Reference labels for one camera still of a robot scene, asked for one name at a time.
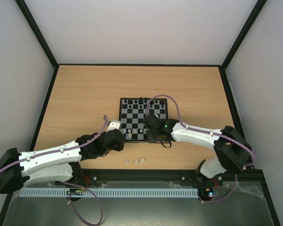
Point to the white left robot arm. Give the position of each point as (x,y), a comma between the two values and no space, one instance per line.
(61,163)

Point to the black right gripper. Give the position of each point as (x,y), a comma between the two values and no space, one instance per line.
(153,135)

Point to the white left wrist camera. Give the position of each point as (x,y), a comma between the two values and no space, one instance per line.
(114,125)

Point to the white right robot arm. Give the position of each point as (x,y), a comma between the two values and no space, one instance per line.
(231,149)

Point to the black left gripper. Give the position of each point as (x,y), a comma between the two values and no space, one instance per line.
(119,147)

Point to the green circuit board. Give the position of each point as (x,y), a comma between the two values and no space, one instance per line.
(211,192)

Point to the black and silver chessboard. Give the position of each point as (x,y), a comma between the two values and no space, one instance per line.
(133,118)

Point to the black mounting rail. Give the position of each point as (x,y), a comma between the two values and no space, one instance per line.
(178,176)

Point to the light blue slotted cable duct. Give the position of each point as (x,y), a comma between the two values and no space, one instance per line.
(111,192)

